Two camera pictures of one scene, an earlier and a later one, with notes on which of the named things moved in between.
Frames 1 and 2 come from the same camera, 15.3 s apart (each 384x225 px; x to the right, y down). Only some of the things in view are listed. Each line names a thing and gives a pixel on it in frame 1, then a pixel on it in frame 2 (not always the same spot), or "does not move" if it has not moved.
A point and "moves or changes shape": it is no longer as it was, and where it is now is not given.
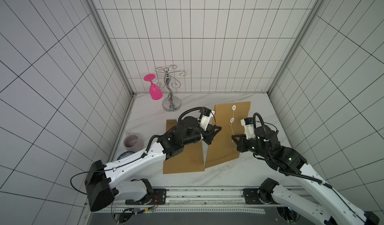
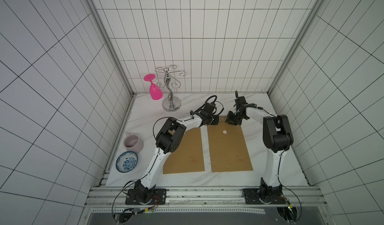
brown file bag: (223, 146) moves or changes shape
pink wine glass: (156, 92) does not move
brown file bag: (189, 158) does not move
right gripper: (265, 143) -> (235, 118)
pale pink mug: (132, 142) does not move
